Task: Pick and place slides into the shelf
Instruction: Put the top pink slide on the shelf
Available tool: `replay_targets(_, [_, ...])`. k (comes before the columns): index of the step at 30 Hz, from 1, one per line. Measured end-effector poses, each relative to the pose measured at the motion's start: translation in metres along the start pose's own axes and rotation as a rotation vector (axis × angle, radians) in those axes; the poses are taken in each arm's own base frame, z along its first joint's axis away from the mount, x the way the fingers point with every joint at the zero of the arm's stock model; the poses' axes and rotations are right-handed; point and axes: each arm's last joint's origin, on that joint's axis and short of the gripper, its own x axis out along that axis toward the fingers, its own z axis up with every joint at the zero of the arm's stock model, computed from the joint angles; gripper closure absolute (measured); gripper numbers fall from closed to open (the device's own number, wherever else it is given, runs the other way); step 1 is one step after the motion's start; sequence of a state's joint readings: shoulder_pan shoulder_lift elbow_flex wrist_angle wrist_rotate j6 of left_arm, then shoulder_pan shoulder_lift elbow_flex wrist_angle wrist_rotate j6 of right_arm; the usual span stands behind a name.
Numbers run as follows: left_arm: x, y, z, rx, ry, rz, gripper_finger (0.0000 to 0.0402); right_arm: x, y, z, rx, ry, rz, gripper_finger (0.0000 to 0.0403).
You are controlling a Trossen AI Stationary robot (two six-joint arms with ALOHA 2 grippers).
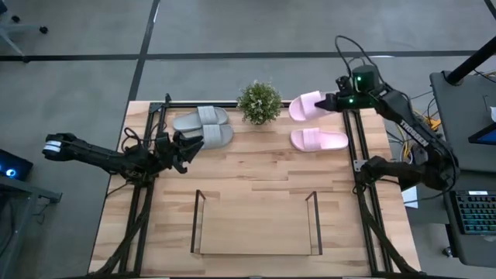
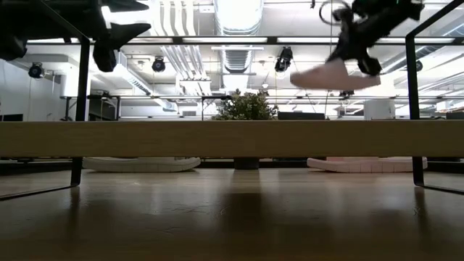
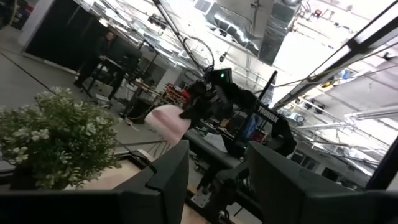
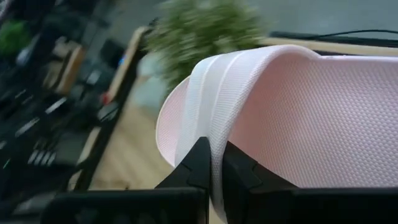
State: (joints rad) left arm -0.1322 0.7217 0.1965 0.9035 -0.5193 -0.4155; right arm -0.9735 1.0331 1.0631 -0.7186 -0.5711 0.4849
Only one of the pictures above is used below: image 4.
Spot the small green potted plant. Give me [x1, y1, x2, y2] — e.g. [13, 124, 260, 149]
[144, 0, 268, 94]

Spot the thin black cable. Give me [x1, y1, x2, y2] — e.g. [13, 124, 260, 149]
[310, 29, 398, 40]

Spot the pink rubber slide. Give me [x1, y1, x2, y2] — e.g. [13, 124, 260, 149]
[155, 44, 398, 224]

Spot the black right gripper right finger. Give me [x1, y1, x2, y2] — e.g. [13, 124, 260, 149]
[222, 141, 398, 224]

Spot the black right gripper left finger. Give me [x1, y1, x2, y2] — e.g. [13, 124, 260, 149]
[40, 136, 212, 224]

